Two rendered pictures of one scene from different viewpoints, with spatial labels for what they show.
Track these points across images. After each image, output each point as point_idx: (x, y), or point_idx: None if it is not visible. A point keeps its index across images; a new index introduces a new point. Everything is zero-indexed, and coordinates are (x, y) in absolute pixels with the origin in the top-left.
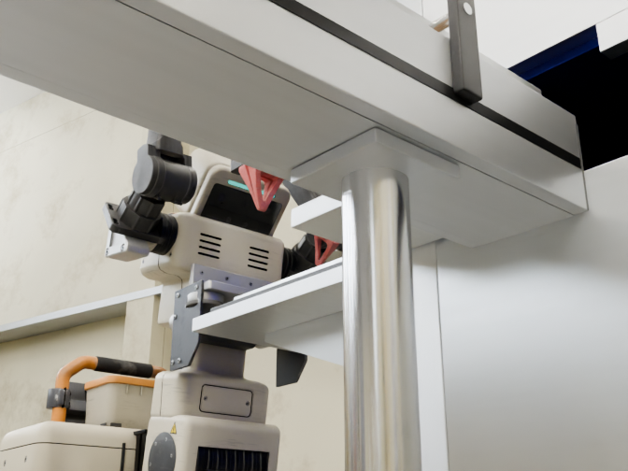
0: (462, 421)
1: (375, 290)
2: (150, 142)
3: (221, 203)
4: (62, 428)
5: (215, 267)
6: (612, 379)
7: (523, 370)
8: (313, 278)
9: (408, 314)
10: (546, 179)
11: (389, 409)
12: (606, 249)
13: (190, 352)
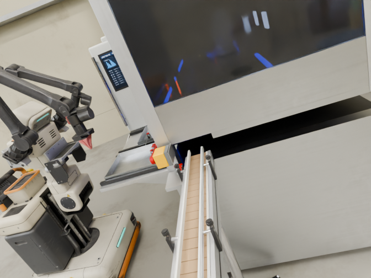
0: None
1: None
2: (14, 131)
3: (36, 127)
4: (25, 214)
5: (46, 146)
6: (224, 188)
7: None
8: (144, 177)
9: None
10: (216, 171)
11: (221, 227)
12: (220, 171)
13: (65, 178)
